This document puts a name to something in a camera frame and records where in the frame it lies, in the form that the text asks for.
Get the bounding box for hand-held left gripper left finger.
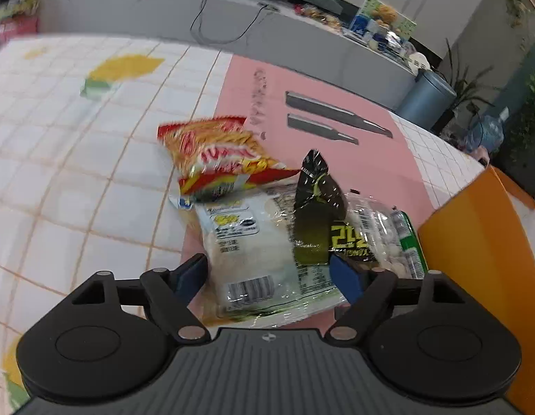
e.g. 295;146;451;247
67;254;210;343

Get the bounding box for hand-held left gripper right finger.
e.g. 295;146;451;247
323;254;467;342

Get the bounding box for clear packet of white candies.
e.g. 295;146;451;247
344;196;417;278

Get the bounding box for clear bread packet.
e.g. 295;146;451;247
169;181;351;326

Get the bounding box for green sausage stick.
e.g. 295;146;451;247
396;210;426;278

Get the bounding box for black snack packet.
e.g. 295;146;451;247
292;149;379;267

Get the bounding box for red orange chip packet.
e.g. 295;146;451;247
158;115;301;202

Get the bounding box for orange cardboard box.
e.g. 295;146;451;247
418;166;535;415

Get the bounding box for pile of wrapped snacks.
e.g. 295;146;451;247
295;3;344;32

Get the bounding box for lemon print checked tablecloth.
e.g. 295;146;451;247
0;35;488;415

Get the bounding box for pink printed table mat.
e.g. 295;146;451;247
181;54;454;330

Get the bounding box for blue grey trash bin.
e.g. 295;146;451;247
396;70;458;127

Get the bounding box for blue water jug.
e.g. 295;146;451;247
463;107;510;153

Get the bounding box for tall leafy potted plant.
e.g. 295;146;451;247
431;38;495;136

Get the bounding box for white round object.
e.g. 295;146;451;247
407;51;433;72

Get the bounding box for grey television console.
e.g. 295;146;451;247
37;0;420;111

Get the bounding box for bushy green plant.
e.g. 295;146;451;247
504;73;535;157

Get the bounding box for teddy bear gift box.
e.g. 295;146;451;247
347;0;417;53

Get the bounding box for pink storage box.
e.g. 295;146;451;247
0;12;39;45

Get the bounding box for hanging vine plant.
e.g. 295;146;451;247
502;0;535;27

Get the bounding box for black cable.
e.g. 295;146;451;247
190;0;277;45

